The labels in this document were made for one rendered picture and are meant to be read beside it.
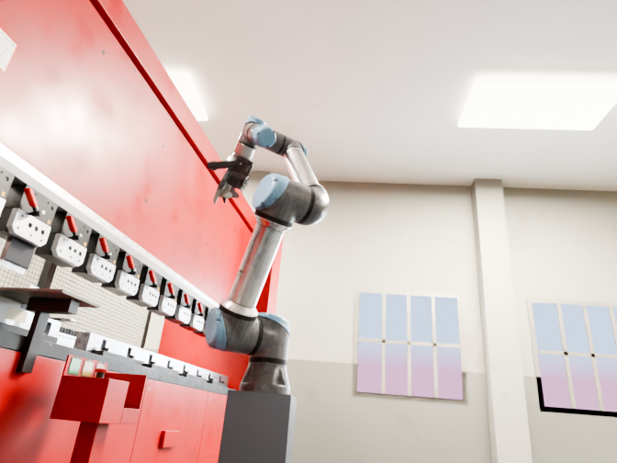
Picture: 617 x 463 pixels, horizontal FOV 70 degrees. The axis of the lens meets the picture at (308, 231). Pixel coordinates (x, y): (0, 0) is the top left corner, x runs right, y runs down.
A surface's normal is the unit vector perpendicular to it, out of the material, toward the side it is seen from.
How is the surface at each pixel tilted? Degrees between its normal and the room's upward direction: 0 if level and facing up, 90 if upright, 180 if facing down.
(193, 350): 90
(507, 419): 90
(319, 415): 90
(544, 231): 90
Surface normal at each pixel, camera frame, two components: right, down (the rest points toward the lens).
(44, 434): 0.98, 0.00
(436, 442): -0.07, -0.40
